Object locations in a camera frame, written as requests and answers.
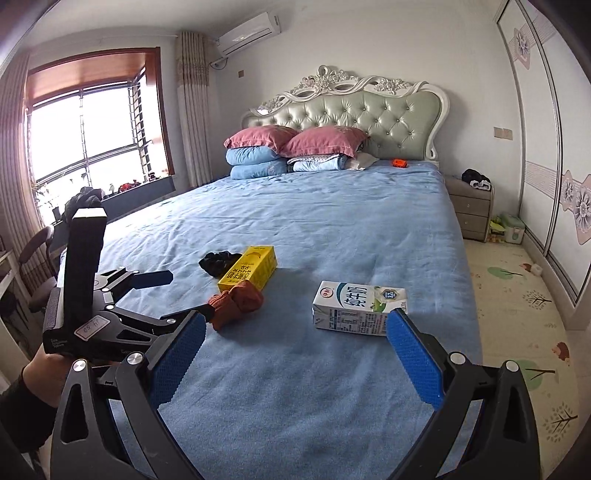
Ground window with wooden frame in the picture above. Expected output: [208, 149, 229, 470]
[25, 46, 176, 190]

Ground light blue patterned folded blanket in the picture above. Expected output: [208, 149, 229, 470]
[287, 154, 354, 172]

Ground white air conditioner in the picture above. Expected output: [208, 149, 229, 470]
[215, 12, 282, 58]

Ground blue folded quilt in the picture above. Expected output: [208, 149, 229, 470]
[226, 145, 289, 168]
[230, 159, 291, 181]

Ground grey nightstand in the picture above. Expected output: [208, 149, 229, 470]
[444, 176, 495, 243]

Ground brown patterned curtain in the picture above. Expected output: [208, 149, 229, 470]
[0, 51, 61, 296]

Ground pink pillow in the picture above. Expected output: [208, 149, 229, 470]
[225, 126, 300, 153]
[279, 126, 369, 158]

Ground beige striped curtain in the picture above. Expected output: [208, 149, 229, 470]
[175, 30, 214, 188]

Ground white sliding door wardrobe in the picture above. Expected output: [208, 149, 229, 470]
[494, 0, 591, 330]

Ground patterned play mat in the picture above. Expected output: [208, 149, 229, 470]
[462, 235, 583, 462]

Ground person's left hand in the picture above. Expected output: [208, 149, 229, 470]
[22, 344, 77, 409]

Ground black and white clothes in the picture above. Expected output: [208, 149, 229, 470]
[462, 169, 492, 191]

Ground white milk carton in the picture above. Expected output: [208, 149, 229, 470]
[312, 281, 411, 337]

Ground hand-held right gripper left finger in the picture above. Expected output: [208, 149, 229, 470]
[50, 310, 207, 480]

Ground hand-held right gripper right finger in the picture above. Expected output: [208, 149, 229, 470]
[385, 308, 541, 480]

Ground bed with blue sheet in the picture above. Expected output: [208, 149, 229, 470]
[55, 65, 485, 480]

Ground yellow drink carton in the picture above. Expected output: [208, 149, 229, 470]
[217, 246, 278, 294]

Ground dark office chair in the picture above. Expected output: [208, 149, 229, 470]
[18, 226, 63, 319]

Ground brown sock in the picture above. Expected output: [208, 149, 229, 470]
[208, 281, 265, 330]

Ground green storage box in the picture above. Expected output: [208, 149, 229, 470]
[501, 212, 526, 244]

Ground dark clothes pile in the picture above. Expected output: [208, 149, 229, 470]
[65, 187, 103, 222]

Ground window sill trinkets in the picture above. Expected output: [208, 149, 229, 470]
[108, 168, 162, 192]

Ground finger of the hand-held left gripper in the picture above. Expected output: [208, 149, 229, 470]
[159, 304, 215, 334]
[133, 270, 174, 292]

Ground white cloth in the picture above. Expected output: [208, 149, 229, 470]
[346, 152, 380, 171]

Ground black sock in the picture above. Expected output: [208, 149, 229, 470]
[198, 251, 243, 278]

